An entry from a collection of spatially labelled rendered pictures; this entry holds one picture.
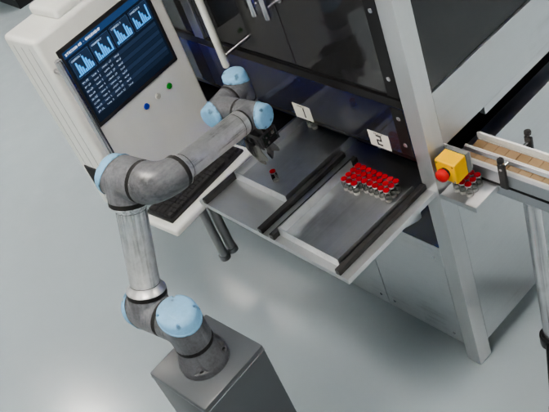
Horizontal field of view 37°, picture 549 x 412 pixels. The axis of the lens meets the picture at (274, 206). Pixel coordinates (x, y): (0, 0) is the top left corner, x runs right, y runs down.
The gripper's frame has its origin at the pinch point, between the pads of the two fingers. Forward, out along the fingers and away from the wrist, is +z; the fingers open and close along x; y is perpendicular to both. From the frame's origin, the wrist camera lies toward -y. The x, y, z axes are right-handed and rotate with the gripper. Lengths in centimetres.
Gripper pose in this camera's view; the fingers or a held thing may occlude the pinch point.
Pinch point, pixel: (265, 157)
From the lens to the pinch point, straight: 270.6
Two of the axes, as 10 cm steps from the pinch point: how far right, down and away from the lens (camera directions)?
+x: 6.8, -6.4, 3.6
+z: 3.1, 7.0, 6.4
